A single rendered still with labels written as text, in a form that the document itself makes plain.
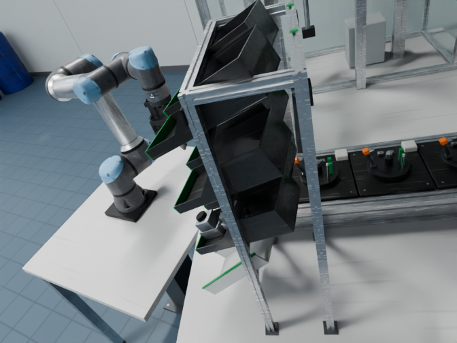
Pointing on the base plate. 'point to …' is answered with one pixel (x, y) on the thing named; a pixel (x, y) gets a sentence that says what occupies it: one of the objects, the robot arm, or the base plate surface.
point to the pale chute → (226, 280)
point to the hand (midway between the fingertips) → (185, 145)
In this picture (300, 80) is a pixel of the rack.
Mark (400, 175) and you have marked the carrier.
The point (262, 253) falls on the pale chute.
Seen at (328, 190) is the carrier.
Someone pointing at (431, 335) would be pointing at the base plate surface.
